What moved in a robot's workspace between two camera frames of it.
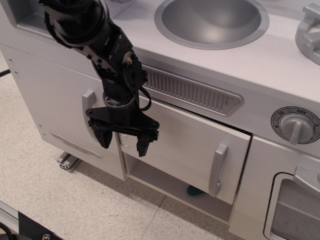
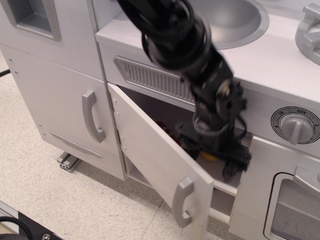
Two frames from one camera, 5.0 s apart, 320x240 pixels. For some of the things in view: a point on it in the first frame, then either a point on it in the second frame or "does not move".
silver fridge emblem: (75, 145) does not move
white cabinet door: (206, 153) -> (198, 203)
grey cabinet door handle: (215, 183) -> (184, 188)
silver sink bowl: (211, 24) does not move
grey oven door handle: (309, 178) does not move
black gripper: (128, 120) -> (228, 142)
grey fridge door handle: (89, 101) does not move
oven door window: (297, 215) does not move
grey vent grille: (214, 99) does not move
